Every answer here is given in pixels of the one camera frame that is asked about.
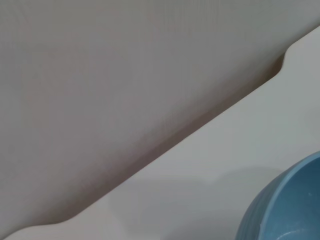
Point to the blue bowl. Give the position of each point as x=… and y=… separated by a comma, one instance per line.
x=290, y=205

